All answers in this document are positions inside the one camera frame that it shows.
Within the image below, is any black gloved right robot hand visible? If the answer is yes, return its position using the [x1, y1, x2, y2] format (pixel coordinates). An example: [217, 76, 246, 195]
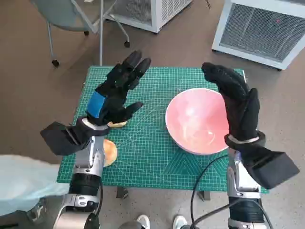
[201, 62, 261, 142]

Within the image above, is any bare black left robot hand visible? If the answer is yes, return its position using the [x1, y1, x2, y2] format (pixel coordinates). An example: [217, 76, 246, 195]
[85, 49, 152, 128]

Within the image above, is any oblong orange toy bread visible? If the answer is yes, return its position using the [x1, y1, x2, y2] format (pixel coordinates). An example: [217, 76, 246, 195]
[106, 120, 128, 128]

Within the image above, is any pink bowl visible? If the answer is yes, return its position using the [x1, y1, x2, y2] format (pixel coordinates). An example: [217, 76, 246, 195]
[165, 87, 231, 156]

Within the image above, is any round toy bread bun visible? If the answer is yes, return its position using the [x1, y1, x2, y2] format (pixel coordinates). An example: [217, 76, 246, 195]
[102, 139, 118, 167]

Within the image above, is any green cutting mat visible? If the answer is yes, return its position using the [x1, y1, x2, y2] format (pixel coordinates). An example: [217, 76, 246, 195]
[56, 66, 269, 194]

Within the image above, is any white mesh cabinet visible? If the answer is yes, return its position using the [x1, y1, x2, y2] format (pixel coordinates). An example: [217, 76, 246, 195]
[104, 0, 193, 34]
[211, 0, 305, 72]

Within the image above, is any grey office chair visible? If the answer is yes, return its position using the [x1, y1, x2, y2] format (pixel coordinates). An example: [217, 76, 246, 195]
[30, 0, 131, 68]

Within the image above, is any person's white shoe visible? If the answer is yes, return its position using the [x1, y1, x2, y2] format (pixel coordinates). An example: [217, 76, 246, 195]
[173, 215, 189, 229]
[136, 214, 151, 229]

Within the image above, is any white metal desk frame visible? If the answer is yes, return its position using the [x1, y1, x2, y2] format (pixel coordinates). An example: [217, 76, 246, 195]
[69, 0, 134, 67]

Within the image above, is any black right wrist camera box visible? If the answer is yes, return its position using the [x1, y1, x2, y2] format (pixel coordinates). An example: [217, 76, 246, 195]
[238, 143, 300, 190]

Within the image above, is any metal table bracket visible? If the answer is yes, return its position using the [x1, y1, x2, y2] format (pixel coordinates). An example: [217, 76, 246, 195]
[116, 187, 129, 198]
[198, 190, 211, 202]

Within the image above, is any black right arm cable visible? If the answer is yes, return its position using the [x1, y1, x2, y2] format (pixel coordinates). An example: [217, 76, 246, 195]
[191, 154, 231, 229]
[190, 204, 231, 227]

